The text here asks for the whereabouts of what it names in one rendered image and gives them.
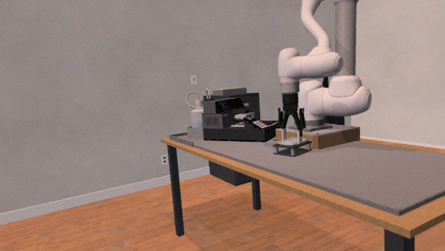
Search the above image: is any white plastic bottle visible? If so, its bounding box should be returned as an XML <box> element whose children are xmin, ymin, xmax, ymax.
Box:
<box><xmin>191</xmin><ymin>100</ymin><xmax>203</xmax><ymax>128</ymax></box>

